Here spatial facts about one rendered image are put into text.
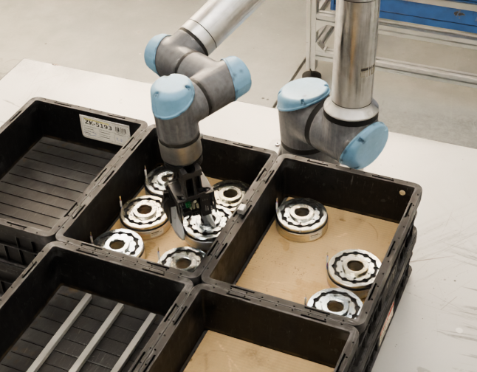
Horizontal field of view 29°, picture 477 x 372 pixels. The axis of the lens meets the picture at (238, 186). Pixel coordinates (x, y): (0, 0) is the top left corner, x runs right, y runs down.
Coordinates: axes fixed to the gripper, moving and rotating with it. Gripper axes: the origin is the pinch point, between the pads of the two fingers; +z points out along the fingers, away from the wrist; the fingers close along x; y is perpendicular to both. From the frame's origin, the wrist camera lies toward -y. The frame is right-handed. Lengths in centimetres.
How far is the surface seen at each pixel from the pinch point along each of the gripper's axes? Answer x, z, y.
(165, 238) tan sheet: -5.0, 3.7, -3.6
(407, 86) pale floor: 130, 96, -141
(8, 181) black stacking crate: -30.6, 2.2, -35.5
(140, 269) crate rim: -13.5, -6.9, 13.0
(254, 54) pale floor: 83, 93, -190
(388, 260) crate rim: 27.3, -4.2, 28.7
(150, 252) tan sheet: -9.1, 3.5, -1.0
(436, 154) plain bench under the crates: 67, 22, -20
